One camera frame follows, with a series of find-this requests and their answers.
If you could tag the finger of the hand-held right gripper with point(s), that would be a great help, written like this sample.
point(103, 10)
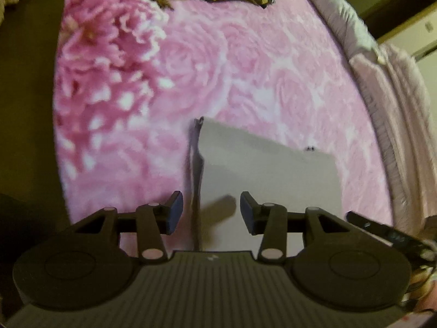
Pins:
point(385, 232)

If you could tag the pale pink frilled quilt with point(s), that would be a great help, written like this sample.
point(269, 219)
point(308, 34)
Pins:
point(399, 109)

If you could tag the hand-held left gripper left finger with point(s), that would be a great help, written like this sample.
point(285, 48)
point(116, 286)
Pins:
point(176, 211)

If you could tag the white wardrobe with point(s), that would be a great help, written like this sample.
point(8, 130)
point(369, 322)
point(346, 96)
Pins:
point(413, 37)

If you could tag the pink floral blanket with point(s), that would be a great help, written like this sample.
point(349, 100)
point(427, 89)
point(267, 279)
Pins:
point(239, 58)

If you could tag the grey short-sleeved shirt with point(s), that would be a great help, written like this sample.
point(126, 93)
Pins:
point(266, 170)

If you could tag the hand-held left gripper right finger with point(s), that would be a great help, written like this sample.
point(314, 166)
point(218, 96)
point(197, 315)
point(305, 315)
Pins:
point(246, 212)

